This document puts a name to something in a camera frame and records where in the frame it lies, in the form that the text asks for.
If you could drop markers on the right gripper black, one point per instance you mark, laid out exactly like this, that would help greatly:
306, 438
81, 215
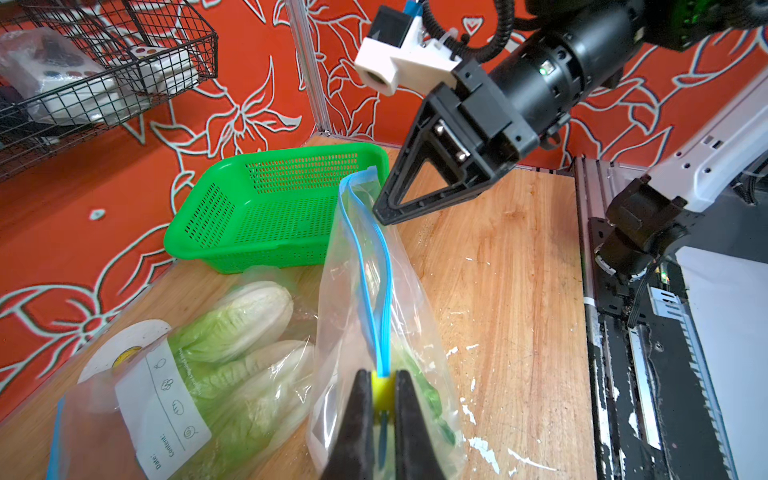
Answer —
552, 71

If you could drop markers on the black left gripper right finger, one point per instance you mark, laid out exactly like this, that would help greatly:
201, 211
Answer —
414, 454

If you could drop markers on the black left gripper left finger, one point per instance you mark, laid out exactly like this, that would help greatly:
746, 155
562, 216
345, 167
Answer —
352, 457

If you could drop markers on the chinese cabbage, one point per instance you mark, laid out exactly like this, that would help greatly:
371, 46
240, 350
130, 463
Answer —
434, 418

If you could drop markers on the clear zip-top bag blue seal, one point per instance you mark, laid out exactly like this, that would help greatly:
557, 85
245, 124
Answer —
370, 302

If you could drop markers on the green plastic basket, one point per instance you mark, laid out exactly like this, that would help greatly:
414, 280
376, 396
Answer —
273, 208

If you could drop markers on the white tape roll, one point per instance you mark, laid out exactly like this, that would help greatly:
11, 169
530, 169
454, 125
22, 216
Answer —
123, 346

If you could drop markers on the white button box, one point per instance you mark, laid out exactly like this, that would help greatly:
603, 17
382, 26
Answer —
153, 70

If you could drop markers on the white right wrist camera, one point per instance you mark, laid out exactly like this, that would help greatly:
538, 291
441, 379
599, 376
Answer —
398, 52

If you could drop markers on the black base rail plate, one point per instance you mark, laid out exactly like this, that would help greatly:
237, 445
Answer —
655, 411

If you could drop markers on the black wire wall basket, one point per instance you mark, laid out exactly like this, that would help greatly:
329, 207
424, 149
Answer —
103, 30

